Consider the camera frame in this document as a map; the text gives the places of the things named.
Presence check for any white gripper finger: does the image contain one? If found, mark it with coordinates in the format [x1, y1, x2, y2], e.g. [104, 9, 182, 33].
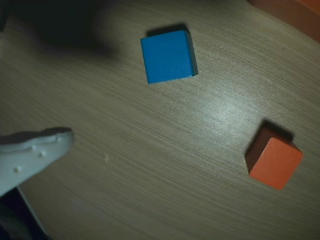
[0, 127, 75, 198]

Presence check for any blue cube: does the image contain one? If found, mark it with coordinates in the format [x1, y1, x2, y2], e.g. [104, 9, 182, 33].
[140, 29, 200, 85]

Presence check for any orange cube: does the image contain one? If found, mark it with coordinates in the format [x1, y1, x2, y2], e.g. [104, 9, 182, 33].
[244, 127, 305, 191]

